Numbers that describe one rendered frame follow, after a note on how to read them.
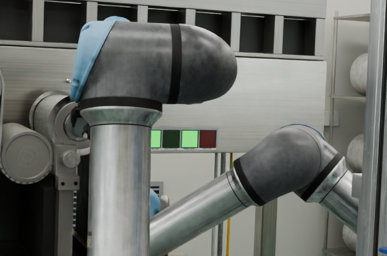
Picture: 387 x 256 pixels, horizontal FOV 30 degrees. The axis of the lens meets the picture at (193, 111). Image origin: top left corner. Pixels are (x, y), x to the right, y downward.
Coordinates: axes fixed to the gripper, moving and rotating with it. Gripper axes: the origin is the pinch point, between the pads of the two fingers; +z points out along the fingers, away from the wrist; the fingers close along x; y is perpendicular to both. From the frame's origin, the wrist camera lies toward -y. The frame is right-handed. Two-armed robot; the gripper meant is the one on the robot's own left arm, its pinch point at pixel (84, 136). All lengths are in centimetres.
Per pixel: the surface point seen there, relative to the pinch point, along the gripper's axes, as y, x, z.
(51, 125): 4.0, 7.0, 1.6
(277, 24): 49, -71, 8
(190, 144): 19, -42, 31
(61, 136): 1.8, 4.6, 2.7
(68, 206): -13.0, 3.3, 10.3
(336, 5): 225, -246, 163
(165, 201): -11.0, -22.0, 12.9
